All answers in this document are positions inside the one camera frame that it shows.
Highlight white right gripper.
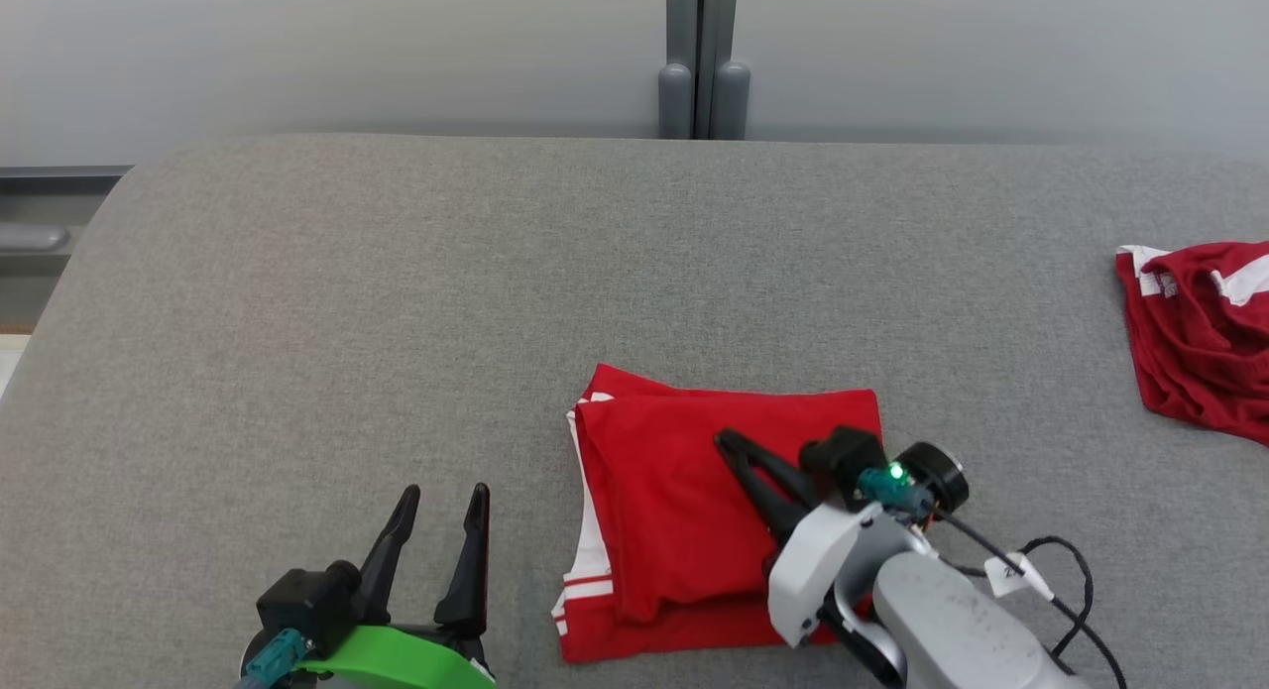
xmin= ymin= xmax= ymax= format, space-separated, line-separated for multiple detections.
xmin=714 ymin=429 xmax=971 ymax=650

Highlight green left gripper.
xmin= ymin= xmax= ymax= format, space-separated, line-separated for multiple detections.
xmin=297 ymin=483 xmax=497 ymax=689

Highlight red and white basketball jersey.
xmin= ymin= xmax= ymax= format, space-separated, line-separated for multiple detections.
xmin=555 ymin=362 xmax=885 ymax=665

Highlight red shorts with white stripe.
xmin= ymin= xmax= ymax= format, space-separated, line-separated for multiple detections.
xmin=1115 ymin=240 xmax=1269 ymax=448

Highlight teal right camera connector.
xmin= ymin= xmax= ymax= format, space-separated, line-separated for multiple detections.
xmin=858 ymin=461 xmax=933 ymax=517

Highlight teal camera connector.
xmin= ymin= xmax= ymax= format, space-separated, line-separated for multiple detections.
xmin=858 ymin=461 xmax=933 ymax=517
xmin=238 ymin=628 xmax=310 ymax=689

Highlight teal left camera connector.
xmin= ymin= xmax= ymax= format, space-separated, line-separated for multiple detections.
xmin=238 ymin=628 xmax=310 ymax=689

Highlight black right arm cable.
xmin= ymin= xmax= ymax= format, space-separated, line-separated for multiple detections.
xmin=927 ymin=506 xmax=1129 ymax=689

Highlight white tape label on right cable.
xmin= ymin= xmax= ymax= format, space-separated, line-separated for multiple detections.
xmin=984 ymin=550 xmax=1055 ymax=601

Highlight grey partition post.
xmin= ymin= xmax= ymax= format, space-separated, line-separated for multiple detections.
xmin=702 ymin=0 xmax=752 ymax=141
xmin=658 ymin=0 xmax=703 ymax=141

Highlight dark grey baseboard rail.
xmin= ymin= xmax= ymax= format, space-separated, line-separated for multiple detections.
xmin=0 ymin=166 xmax=133 ymax=196

